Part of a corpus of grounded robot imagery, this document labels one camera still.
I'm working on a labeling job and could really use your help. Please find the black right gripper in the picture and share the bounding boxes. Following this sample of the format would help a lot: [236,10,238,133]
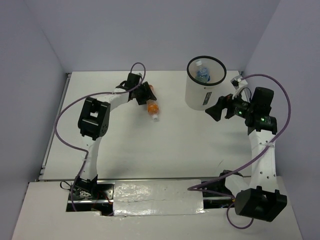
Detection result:
[205,87,255,121]

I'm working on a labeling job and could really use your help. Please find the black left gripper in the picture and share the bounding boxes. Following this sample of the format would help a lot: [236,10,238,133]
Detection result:
[134,81,157,106]

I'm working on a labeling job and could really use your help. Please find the clear bottle orange label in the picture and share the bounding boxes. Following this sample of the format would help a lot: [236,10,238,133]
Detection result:
[146,84,159,122]

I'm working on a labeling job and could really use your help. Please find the clear bottle blue label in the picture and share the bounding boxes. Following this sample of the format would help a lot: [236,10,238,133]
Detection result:
[195,60,210,83]

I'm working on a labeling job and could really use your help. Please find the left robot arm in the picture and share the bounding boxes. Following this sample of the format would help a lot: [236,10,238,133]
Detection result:
[74,82,157,199]

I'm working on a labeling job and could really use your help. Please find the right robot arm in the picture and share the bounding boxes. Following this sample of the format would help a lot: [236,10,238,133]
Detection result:
[205,87,287,222]

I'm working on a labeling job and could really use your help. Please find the white bin black rim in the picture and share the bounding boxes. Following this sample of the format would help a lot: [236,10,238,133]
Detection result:
[185,55,227,111]

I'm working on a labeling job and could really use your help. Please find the silver taped base cover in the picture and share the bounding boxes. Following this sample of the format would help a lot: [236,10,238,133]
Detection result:
[112,179,204,216]

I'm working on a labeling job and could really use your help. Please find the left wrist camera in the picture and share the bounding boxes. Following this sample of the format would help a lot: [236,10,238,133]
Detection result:
[115,72,142,92]

